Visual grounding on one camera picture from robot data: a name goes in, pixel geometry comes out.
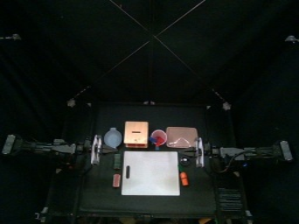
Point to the salmon toy sushi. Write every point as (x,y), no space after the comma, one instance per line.
(116,180)

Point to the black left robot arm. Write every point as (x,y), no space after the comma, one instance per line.
(43,147)

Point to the pink transparent square container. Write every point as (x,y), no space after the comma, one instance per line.
(181,136)

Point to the blue toy piece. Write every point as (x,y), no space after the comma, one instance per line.
(152,141)

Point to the orange wooden toy box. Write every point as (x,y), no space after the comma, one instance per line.
(135,134)

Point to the orange toy carrot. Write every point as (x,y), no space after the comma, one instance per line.
(184,178)

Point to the green toy sushi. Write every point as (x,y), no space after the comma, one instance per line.
(116,161)

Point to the small black round object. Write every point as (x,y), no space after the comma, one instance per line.
(184,160)

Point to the red cup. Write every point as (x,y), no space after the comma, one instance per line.
(160,136)

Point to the light blue bowl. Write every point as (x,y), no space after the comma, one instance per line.
(112,138)

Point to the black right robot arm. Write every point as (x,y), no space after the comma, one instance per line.
(248,151)

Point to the white cutting board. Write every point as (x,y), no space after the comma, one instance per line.
(151,173)

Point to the white text label sticker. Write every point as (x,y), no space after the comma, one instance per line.
(228,200)

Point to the grey frame clamp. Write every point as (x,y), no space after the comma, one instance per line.
(291,38)
(148,102)
(226,106)
(71,102)

